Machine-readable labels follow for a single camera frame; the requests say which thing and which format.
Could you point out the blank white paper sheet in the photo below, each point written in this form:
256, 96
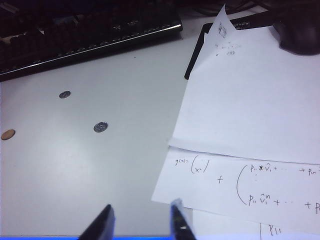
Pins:
250, 100

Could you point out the black mouse pad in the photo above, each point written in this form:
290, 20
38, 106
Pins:
195, 57

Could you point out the copper coin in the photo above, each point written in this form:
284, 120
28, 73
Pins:
8, 134

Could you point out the white sheet with formulas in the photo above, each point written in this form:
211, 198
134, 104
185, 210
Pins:
200, 185

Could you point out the white sheet with ruled line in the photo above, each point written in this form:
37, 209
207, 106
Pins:
225, 230

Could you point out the large silver coin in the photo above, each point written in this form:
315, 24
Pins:
100, 127

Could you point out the black computer mouse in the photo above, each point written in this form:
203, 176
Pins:
300, 37

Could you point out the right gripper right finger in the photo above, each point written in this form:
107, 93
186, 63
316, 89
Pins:
180, 222

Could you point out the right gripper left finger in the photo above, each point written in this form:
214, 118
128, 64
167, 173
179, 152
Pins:
103, 225

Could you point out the black keyboard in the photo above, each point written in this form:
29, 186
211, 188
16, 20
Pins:
75, 32

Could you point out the small silver coin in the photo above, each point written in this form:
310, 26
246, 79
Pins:
64, 94

